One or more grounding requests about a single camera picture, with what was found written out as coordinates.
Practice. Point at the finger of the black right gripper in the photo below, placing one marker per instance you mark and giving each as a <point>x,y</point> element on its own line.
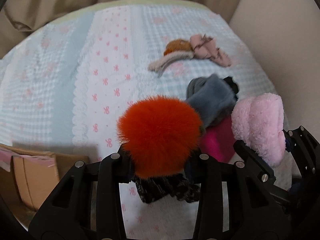
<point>305,150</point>
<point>263,172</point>

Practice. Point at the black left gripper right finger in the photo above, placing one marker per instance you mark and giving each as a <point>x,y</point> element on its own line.
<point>233,204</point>

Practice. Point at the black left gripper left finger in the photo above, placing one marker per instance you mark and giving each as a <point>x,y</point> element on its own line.
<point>86,203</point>

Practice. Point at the pink fluffy scrunchie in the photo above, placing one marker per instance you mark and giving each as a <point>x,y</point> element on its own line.
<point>258,121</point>

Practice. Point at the magenta plush pouch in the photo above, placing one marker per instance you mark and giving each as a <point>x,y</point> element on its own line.
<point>218,141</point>

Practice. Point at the blue-grey plush cloth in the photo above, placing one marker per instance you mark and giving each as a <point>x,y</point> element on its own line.
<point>213,98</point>

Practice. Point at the red fluffy pom-pom scrunchie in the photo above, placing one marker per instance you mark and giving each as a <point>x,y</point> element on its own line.
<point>159,134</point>

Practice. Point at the pink fabric bow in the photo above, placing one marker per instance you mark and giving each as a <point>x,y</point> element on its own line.
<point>204,47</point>

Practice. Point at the cardboard box with pink lining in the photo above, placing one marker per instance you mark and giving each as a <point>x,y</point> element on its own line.
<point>28,177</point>

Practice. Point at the checked blue pink bedspread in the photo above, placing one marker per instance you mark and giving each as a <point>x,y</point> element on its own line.
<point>65,86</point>

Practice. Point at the pale green mattress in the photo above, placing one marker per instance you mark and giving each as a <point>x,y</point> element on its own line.
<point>118,3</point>

